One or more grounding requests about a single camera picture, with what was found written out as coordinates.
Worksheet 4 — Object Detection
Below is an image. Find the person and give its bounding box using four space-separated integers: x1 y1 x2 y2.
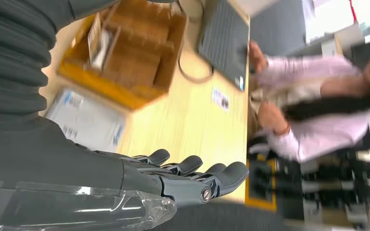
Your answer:
247 39 370 163

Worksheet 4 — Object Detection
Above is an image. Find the yellow floor tape square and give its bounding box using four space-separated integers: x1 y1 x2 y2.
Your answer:
245 155 278 213

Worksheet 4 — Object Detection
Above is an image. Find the grey laptop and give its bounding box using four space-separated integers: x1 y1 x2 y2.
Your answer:
198 0 250 92

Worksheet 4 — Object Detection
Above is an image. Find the black laptop charger cable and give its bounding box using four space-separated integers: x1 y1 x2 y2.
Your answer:
176 0 215 85

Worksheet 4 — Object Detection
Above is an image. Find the red bead bracelet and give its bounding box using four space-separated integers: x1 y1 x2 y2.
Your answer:
274 122 291 137

